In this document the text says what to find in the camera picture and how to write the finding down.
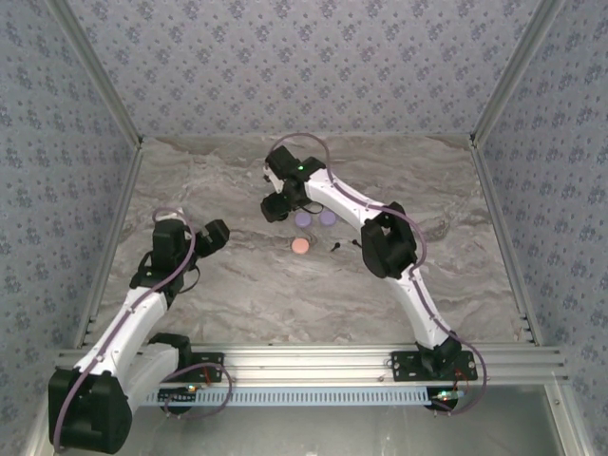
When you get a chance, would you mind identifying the small controller board with LED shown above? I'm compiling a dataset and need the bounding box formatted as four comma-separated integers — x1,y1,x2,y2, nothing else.
159,385,200,409
429,388,469,412

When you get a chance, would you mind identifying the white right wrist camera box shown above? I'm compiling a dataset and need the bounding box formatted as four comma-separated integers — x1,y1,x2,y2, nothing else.
262,163,282,192

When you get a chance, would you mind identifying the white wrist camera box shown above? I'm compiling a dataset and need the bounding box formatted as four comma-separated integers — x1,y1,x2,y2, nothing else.
262,163,282,192
154,208,189,225

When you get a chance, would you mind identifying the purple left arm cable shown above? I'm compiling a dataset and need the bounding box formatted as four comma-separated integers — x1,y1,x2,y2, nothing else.
50,206,233,452

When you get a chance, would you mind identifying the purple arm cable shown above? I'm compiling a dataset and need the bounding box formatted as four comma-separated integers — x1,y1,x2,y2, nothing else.
50,206,233,452
264,132,488,417

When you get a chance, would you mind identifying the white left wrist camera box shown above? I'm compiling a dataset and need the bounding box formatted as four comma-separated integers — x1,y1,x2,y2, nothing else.
154,208,189,225

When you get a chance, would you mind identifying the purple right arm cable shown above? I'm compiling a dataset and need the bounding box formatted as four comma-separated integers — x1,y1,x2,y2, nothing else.
264,132,488,417

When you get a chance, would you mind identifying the aluminium side rail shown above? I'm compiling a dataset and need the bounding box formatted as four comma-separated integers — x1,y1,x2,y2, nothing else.
73,142,146,351
469,142,542,346

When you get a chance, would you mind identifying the aluminium frame post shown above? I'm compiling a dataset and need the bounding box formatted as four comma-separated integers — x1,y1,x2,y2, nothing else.
468,0,569,151
45,0,145,151

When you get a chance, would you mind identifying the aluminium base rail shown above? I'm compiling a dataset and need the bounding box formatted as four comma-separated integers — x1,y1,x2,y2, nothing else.
54,345,569,387

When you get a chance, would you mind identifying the slotted grey cable duct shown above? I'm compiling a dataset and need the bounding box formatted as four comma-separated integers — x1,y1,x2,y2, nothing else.
142,387,434,409

